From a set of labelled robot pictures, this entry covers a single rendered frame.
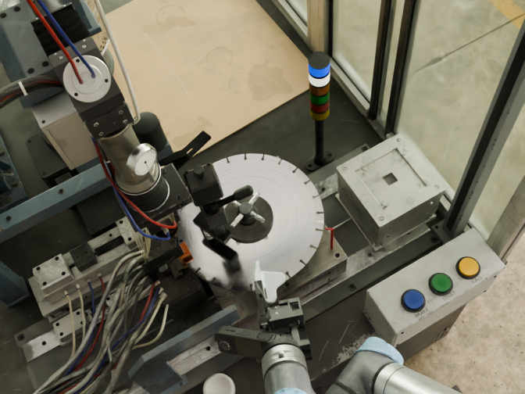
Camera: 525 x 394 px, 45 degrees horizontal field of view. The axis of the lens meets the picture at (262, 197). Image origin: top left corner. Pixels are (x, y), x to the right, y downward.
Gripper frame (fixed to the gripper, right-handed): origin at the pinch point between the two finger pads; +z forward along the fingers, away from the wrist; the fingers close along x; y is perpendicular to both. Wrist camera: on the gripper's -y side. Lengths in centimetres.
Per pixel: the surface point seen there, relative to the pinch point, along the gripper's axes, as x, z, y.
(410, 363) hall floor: -82, 55, 43
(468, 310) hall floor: -75, 66, 67
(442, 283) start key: -8.4, 1.8, 37.6
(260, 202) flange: 9.4, 18.9, 3.6
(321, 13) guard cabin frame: 37, 61, 28
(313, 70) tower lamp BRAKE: 35.0, 23.3, 19.6
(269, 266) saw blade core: 0.4, 7.5, 3.0
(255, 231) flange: 5.7, 13.5, 1.4
